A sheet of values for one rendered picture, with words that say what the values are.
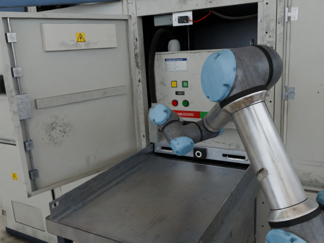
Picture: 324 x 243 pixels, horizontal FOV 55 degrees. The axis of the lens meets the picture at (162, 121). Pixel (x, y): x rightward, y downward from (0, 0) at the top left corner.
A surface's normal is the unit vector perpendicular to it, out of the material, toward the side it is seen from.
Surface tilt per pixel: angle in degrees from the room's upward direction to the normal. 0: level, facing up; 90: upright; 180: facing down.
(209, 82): 88
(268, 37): 90
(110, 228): 0
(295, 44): 90
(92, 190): 90
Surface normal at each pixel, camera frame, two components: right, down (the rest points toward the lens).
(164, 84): -0.48, 0.23
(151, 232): -0.06, -0.97
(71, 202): 0.87, 0.07
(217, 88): -0.89, 0.14
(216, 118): -0.65, 0.55
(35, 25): 0.68, 0.13
